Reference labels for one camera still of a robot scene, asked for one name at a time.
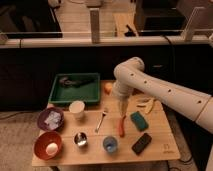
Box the blue glass cup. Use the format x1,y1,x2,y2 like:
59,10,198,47
103,136,118,153

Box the left white upright post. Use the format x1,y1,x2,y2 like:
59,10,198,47
90,8,100,43

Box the red bowl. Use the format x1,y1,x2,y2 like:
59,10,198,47
34,131,62,160

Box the black rectangular block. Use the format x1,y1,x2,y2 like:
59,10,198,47
132,133,152,155

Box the white horizontal rail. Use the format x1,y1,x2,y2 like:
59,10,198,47
0,35,213,49

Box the small steel cup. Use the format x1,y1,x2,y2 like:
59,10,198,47
74,132,87,147

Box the white egg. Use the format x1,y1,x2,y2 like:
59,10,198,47
46,143,57,155

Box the black object on far table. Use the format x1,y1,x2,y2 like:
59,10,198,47
124,25,135,37

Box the crumpled white plastic wrap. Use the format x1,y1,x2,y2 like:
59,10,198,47
44,111,62,130

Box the light wooden table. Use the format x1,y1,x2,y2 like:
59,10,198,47
31,78,181,167

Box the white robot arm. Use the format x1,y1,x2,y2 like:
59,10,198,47
112,57,213,134

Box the white upright post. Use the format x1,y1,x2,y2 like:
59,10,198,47
90,8,100,43
181,7,205,41

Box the green plastic tray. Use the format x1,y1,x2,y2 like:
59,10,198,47
48,73,101,106

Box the red chili pepper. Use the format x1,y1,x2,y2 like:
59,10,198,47
118,116,126,137

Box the purple bowl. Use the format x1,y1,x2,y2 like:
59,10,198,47
37,107,64,131

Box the teal sponge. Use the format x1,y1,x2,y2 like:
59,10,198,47
130,111,148,131

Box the dark tool in tray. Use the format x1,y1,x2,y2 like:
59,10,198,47
59,77,93,87

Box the right white upright post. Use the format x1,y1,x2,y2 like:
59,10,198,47
181,7,205,41

